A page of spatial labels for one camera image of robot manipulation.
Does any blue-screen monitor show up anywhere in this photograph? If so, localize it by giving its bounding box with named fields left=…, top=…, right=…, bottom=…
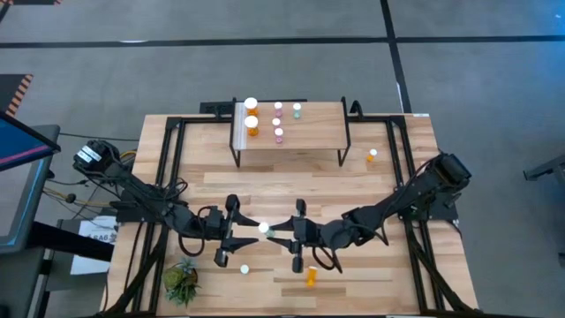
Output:
left=0, top=110, right=62, bottom=172

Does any wooden shelf with black legs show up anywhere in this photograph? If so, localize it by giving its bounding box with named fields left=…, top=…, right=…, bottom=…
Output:
left=228, top=96, right=353, bottom=169

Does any dark grey stand leg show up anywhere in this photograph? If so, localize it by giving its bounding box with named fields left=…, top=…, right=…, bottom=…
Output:
left=523, top=149, right=565, bottom=186

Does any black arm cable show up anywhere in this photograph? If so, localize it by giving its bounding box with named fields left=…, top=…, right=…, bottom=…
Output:
left=311, top=240, right=345, bottom=274
left=177, top=206, right=208, bottom=258

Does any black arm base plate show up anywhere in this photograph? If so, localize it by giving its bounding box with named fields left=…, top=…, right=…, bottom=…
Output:
left=115, top=201, right=177, bottom=223
left=396, top=185, right=460, bottom=221

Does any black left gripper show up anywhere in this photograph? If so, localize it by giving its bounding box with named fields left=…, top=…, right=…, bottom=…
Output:
left=203, top=195, right=261, bottom=269

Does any black mat with striped edge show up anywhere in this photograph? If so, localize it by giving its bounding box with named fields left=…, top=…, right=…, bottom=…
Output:
left=0, top=73, right=34, bottom=117

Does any black power strip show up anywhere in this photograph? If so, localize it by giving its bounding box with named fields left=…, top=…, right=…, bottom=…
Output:
left=199, top=100, right=235, bottom=115

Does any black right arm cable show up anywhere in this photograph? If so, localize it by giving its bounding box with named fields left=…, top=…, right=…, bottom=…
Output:
left=311, top=240, right=345, bottom=274

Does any yellow cable bundle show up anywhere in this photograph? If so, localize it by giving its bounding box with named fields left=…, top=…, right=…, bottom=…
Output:
left=41, top=148, right=139, bottom=209

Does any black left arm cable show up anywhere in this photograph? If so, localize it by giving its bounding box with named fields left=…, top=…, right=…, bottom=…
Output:
left=177, top=206, right=208, bottom=258

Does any dark grey monitor cart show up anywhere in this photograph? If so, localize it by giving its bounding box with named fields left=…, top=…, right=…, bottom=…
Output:
left=0, top=125, right=116, bottom=318

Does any white paper sheet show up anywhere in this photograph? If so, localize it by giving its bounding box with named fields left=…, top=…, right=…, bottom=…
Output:
left=70, top=215, right=119, bottom=276

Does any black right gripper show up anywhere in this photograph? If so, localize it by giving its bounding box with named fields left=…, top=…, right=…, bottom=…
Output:
left=267, top=199, right=330, bottom=274

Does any potted green succulent plant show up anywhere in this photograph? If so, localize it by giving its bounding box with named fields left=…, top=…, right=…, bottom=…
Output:
left=161, top=256, right=200, bottom=308

